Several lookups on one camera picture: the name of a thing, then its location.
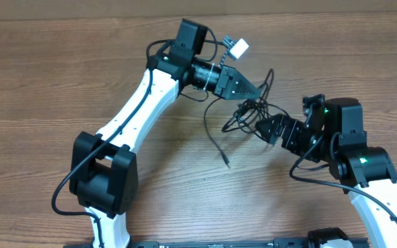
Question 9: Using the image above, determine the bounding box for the camera black cable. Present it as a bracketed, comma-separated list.
[50, 27, 227, 248]
[289, 132, 397, 248]

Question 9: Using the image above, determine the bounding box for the left camera black cable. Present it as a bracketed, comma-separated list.
[50, 27, 227, 248]

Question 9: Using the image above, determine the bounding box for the right camera black cable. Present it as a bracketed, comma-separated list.
[289, 132, 397, 248]

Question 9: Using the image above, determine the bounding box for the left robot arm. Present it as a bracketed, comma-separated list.
[69, 19, 261, 247]

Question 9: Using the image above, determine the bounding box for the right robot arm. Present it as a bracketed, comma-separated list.
[256, 94, 397, 247]

